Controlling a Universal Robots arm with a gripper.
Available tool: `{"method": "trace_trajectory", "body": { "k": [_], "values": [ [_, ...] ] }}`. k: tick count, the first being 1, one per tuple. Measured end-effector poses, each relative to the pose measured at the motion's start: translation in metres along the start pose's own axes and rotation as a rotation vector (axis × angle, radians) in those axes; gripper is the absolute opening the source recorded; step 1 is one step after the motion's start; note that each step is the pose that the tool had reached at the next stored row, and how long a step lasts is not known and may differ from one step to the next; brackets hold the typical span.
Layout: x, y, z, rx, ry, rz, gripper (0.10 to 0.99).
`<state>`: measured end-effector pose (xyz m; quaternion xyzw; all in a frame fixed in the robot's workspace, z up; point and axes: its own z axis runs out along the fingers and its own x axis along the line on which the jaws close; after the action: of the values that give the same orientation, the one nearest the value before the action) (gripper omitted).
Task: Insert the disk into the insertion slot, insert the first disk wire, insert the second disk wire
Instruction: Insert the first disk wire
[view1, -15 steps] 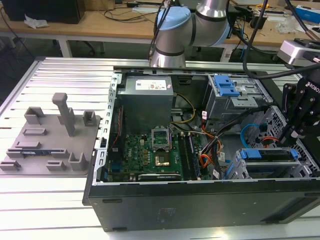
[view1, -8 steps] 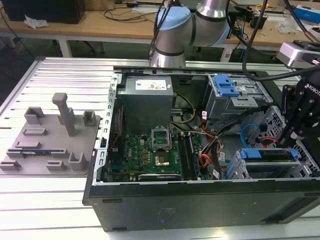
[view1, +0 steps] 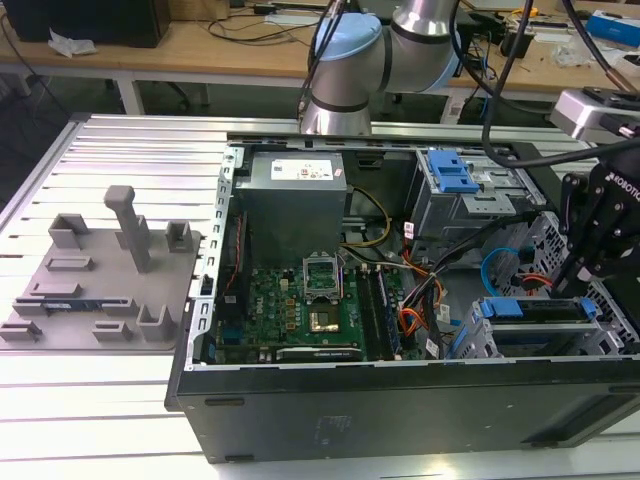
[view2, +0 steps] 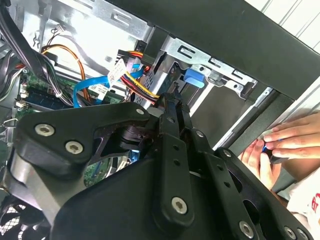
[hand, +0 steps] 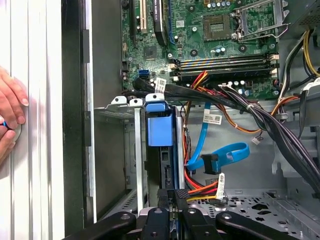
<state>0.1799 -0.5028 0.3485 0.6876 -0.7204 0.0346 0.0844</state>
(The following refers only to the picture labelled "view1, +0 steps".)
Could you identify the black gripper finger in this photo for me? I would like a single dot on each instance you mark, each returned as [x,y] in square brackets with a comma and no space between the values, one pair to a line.
[571,220]
[610,250]

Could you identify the hard disk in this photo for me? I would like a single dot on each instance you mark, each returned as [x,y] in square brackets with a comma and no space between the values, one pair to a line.
[545,307]

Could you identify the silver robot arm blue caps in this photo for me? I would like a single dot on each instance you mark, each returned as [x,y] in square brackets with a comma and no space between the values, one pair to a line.
[345,75]

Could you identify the grey perforated disk bay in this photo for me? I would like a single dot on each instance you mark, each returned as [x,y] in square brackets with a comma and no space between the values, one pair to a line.
[545,235]

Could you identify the grey metal drive bay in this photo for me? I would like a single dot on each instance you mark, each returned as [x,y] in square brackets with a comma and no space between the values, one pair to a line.
[450,215]

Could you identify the blue plastic bay latch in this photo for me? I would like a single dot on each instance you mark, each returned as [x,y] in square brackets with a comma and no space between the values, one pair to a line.
[452,175]

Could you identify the blue cardboard box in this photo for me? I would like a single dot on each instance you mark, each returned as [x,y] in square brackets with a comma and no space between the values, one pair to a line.
[615,25]

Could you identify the small black box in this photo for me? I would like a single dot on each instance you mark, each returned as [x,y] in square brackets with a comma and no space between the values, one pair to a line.
[520,45]

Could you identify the CPU in socket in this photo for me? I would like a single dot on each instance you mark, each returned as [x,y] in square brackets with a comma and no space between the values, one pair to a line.
[325,321]

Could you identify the grey power supply unit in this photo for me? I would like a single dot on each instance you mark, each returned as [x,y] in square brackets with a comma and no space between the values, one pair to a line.
[290,215]

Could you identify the black graphics card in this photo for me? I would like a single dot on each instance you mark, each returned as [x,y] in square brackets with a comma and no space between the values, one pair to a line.
[320,354]

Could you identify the black open PC case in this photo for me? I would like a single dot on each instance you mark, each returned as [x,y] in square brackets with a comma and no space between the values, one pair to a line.
[350,415]

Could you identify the green motherboard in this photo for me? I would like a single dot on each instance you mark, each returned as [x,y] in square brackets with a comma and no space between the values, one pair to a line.
[270,310]

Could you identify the wooden desk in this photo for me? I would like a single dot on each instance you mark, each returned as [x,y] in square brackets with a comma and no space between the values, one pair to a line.
[200,60]

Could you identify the grey parts rack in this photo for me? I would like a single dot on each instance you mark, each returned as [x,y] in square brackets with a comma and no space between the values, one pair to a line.
[100,280]

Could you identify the RAM stick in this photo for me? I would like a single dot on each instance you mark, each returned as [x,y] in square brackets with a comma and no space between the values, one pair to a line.
[70,304]

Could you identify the large black box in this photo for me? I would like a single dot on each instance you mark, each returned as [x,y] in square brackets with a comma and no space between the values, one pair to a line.
[85,22]

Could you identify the white plastic bag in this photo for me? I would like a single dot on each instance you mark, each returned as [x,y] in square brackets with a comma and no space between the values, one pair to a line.
[70,44]

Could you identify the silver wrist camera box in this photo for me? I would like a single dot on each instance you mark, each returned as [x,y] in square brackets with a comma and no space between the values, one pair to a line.
[575,110]

